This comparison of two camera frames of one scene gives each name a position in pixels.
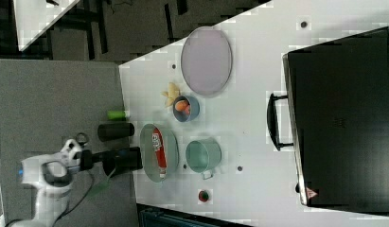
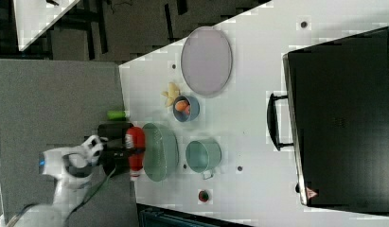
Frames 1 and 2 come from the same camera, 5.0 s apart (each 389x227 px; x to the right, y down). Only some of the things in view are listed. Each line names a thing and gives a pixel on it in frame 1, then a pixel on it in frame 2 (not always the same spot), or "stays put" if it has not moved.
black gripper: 113,162 stays put
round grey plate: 206,61 stays put
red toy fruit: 187,109 stays put
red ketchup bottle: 159,147 to 135,147
